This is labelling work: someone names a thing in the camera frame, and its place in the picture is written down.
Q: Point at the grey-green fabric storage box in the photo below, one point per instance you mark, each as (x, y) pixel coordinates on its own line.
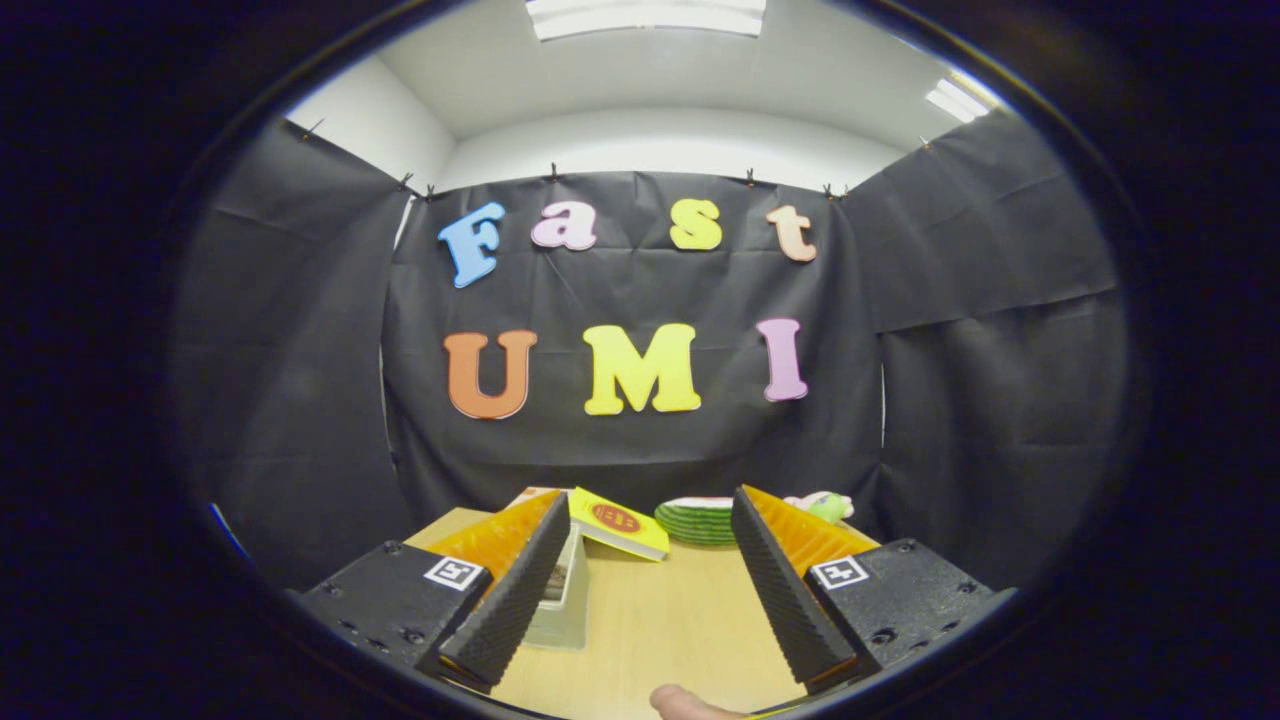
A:
(570, 618)

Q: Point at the pink and green plush toy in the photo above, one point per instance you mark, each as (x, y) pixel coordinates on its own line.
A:
(825, 507)

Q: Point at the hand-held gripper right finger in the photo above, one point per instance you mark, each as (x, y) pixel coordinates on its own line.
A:
(790, 600)

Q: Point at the large ceiling light panel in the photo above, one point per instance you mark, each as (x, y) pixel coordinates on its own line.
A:
(645, 16)

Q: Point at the small ceiling light panel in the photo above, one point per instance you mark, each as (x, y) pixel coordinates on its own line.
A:
(957, 100)

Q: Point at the watermelon slice plush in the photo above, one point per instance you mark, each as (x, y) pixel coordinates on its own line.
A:
(700, 522)

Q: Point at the yellow book with red circle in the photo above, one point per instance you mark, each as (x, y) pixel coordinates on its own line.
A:
(620, 525)

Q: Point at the beige book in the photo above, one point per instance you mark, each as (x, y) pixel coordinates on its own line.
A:
(530, 494)

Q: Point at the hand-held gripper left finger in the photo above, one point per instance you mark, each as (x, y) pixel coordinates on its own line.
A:
(515, 590)

